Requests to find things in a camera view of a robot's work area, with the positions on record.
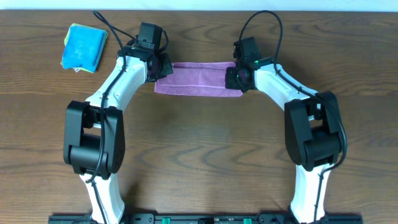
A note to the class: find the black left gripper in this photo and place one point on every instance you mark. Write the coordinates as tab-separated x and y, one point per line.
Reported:
166	69

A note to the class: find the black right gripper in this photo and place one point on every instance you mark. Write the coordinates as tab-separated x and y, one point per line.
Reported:
232	78

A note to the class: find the purple microfiber cloth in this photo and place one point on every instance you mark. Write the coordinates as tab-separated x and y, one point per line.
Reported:
197	79

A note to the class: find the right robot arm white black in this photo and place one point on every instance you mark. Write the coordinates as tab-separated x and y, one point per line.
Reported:
314	134

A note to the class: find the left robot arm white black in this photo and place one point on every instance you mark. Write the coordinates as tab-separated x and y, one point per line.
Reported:
94	138

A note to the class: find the blue folded cloth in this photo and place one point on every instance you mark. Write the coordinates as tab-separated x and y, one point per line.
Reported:
82	47

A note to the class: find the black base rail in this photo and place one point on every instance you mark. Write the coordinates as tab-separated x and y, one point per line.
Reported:
262	218

